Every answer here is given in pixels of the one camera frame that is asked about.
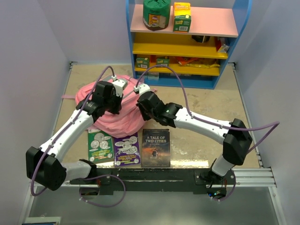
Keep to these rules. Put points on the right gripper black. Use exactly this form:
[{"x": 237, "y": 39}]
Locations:
[{"x": 145, "y": 118}]

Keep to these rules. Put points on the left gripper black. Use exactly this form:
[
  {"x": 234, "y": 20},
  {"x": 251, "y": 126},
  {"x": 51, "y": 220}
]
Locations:
[{"x": 116, "y": 109}]

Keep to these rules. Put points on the pink student backpack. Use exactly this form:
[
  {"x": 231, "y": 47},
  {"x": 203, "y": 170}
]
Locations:
[{"x": 129, "y": 120}]

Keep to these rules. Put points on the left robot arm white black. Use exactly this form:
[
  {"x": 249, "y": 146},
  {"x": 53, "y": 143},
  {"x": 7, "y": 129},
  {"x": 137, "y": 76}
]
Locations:
[{"x": 44, "y": 164}]

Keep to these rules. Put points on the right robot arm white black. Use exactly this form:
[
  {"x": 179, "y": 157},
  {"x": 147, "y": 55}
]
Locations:
[{"x": 233, "y": 136}]

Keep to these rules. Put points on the teal tissue pack stack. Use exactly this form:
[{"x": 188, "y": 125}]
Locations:
[{"x": 153, "y": 76}]

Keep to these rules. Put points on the Tale of Two Cities book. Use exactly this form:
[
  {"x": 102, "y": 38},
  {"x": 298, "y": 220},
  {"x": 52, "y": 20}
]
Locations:
[{"x": 155, "y": 151}]

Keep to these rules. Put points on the green box left lower shelf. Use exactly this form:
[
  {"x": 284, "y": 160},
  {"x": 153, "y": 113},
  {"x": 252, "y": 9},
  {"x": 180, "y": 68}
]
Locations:
[{"x": 142, "y": 61}]

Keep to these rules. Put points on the green coin book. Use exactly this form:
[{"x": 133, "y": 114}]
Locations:
[{"x": 100, "y": 146}]

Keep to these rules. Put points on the green box right lower shelf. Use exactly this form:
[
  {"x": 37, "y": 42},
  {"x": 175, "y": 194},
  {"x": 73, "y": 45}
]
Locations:
[{"x": 162, "y": 60}]

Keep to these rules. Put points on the purple coin book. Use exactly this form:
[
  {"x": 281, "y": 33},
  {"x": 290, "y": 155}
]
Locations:
[{"x": 126, "y": 151}]

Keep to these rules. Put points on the orange snack packet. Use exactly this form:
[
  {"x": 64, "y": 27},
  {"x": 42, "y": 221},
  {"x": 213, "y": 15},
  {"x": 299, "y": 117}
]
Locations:
[{"x": 185, "y": 60}]

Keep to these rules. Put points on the blue kids shelf unit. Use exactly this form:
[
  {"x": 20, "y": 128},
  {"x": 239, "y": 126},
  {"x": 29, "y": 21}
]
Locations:
[{"x": 206, "y": 21}]

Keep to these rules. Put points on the yellow snack packet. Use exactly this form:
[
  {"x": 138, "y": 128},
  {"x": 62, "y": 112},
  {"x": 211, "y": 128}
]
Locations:
[{"x": 202, "y": 65}]

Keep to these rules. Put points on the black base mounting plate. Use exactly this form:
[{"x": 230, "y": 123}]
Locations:
[{"x": 195, "y": 180}]

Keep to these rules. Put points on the black object middle shelf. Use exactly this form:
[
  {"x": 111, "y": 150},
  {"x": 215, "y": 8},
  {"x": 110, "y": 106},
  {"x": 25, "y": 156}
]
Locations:
[{"x": 200, "y": 39}]

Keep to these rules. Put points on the red white box on shelf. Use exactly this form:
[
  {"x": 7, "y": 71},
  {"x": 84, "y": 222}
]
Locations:
[{"x": 222, "y": 44}]

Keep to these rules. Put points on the green cylindrical package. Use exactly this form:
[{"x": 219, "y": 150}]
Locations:
[{"x": 156, "y": 14}]

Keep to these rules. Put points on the yellow green box top shelf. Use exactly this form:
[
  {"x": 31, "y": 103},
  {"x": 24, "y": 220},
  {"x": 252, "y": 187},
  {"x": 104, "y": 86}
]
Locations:
[{"x": 182, "y": 17}]

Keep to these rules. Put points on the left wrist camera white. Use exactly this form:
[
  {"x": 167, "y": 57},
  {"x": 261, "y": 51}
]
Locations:
[{"x": 120, "y": 85}]

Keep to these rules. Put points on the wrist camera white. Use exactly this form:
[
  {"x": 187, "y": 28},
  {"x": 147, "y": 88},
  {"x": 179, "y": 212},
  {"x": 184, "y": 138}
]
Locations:
[
  {"x": 120, "y": 85},
  {"x": 141, "y": 89}
]

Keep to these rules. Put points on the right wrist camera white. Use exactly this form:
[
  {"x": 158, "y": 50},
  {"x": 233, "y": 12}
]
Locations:
[{"x": 141, "y": 89}]

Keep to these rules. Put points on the aluminium frame rail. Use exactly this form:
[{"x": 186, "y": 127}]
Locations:
[{"x": 257, "y": 177}]

